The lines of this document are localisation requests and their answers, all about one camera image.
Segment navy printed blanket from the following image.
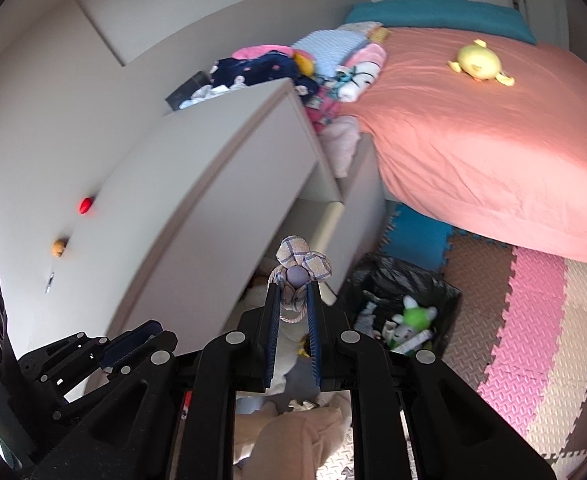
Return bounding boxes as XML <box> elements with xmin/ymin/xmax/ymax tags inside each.
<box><xmin>208</xmin><ymin>49</ymin><xmax>320</xmax><ymax>96</ymax></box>

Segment beige drawer handle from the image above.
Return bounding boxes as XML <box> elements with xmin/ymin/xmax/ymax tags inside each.
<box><xmin>309</xmin><ymin>201</ymin><xmax>345</xmax><ymax>306</ymax></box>

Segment white wardrobe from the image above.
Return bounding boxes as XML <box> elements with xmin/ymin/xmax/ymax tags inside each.
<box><xmin>503</xmin><ymin>0</ymin><xmax>587</xmax><ymax>56</ymax></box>

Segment light grey desk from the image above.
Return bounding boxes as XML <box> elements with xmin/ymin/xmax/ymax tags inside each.
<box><xmin>81</xmin><ymin>77</ymin><xmax>388</xmax><ymax>396</ymax></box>

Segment beige cloth on floor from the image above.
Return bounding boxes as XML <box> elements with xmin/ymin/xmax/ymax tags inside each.
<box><xmin>234</xmin><ymin>405</ymin><xmax>351</xmax><ymax>480</ymax></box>

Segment bin with black bag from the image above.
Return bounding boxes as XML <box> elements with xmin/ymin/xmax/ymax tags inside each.
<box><xmin>342</xmin><ymin>254</ymin><xmax>463</xmax><ymax>361</ymax></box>

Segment light blue towel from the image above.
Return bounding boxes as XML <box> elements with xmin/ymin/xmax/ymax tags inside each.
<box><xmin>293</xmin><ymin>29</ymin><xmax>374</xmax><ymax>76</ymax></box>

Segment pink white printed blanket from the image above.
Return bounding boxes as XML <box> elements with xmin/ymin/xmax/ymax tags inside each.
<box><xmin>333</xmin><ymin>42</ymin><xmax>388</xmax><ymax>103</ymax></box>

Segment pink patterned cloth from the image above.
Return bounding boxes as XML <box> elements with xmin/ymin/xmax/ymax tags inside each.
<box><xmin>303</xmin><ymin>85</ymin><xmax>345</xmax><ymax>133</ymax></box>

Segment white cloth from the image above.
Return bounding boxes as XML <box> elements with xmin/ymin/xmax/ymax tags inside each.
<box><xmin>180</xmin><ymin>82</ymin><xmax>247</xmax><ymax>109</ymax></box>

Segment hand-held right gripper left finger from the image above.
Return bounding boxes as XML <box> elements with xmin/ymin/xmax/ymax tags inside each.
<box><xmin>34</xmin><ymin>282</ymin><xmax>282</xmax><ymax>480</ymax></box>

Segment pink bed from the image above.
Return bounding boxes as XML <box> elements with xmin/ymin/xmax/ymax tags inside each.
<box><xmin>341</xmin><ymin>27</ymin><xmax>587</xmax><ymax>268</ymax></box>

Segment grey cloth item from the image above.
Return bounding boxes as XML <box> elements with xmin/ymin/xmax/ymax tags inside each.
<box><xmin>357</xmin><ymin>302</ymin><xmax>381</xmax><ymax>337</ymax></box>

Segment checkered cloth toy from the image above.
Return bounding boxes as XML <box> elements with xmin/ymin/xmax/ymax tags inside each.
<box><xmin>268</xmin><ymin>235</ymin><xmax>335</xmax><ymax>323</ymax></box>

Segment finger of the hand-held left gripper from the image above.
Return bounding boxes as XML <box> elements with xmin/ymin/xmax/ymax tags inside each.
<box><xmin>18</xmin><ymin>320</ymin><xmax>164</xmax><ymax>385</ymax></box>
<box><xmin>48</xmin><ymin>365</ymin><xmax>140</xmax><ymax>423</ymax></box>

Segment pale pink fluffy blanket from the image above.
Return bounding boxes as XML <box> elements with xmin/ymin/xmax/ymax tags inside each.
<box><xmin>318</xmin><ymin>116</ymin><xmax>362</xmax><ymax>179</ymax></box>

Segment green white bunny plush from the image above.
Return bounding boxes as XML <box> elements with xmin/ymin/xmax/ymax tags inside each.
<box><xmin>391</xmin><ymin>296</ymin><xmax>438</xmax><ymax>346</ymax></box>

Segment foam puzzle floor mats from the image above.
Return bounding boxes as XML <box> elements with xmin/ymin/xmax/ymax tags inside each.
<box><xmin>318</xmin><ymin>202</ymin><xmax>587</xmax><ymax>480</ymax></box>

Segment black box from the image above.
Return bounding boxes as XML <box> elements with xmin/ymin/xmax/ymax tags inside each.
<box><xmin>166</xmin><ymin>71</ymin><xmax>212</xmax><ymax>111</ymax></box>

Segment teal pillow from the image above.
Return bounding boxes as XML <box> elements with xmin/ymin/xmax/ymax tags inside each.
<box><xmin>344</xmin><ymin>0</ymin><xmax>538</xmax><ymax>45</ymax></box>

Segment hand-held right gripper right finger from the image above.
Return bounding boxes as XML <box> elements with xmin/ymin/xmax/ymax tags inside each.
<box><xmin>306</xmin><ymin>282</ymin><xmax>557</xmax><ymax>480</ymax></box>

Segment yellow duck plush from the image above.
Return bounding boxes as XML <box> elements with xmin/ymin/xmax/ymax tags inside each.
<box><xmin>447</xmin><ymin>39</ymin><xmax>515</xmax><ymax>87</ymax></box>

